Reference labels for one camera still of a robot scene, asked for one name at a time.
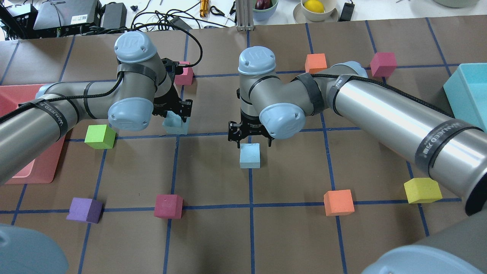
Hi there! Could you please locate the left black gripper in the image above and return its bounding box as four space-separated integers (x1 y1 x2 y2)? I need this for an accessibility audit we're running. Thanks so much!
152 58 193 123

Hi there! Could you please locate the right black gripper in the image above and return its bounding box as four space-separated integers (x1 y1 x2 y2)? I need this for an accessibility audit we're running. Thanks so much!
228 121 274 148

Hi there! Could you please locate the light blue block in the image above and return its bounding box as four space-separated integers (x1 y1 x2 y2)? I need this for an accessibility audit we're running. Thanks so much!
162 111 190 135
239 143 261 169

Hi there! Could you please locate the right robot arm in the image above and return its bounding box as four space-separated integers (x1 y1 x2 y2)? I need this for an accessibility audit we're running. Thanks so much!
228 46 487 274

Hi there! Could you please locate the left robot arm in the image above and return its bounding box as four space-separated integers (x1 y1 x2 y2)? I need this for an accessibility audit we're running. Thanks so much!
0 31 192 185

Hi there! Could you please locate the pink block left far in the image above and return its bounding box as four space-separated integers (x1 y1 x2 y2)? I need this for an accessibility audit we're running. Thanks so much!
174 61 194 86

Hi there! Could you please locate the green foam block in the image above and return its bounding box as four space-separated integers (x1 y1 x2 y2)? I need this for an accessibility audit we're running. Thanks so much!
84 125 116 150

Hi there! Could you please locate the orange block far row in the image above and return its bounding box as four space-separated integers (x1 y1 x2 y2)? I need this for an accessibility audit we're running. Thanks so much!
305 53 328 73

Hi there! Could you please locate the orange yellow tool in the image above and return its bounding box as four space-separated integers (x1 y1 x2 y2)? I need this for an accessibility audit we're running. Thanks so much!
199 0 209 18

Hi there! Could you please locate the pink block near base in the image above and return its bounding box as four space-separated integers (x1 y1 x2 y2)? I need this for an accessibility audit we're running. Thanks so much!
154 194 184 220

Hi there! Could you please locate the green bowl with fruit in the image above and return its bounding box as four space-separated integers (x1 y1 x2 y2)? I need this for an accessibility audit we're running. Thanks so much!
252 0 279 21

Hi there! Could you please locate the orange block near base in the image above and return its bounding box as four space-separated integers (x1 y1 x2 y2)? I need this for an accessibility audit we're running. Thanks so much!
323 190 355 217

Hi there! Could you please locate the beige bowl with lemon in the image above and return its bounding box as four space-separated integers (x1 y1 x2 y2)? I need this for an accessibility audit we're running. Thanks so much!
293 0 339 23

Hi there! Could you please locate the purple block left side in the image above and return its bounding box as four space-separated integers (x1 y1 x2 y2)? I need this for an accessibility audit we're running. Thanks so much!
66 197 103 224

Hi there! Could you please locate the black computer box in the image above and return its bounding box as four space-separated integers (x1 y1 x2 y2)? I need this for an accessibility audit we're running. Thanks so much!
33 0 102 32

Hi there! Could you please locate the black power adapter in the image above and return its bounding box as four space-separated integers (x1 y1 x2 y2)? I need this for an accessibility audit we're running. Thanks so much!
338 2 355 21

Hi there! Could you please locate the pink plastic bin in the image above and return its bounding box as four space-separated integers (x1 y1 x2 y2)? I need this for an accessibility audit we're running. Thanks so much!
0 84 65 185

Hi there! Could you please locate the pink block right far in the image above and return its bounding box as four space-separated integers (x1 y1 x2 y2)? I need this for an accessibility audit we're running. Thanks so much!
370 52 397 77

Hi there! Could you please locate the yellow foam block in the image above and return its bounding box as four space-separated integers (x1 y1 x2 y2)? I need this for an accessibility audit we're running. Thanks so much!
403 178 443 204

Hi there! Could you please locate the cyan plastic bin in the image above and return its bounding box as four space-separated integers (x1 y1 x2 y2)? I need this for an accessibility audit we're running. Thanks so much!
443 63 487 132

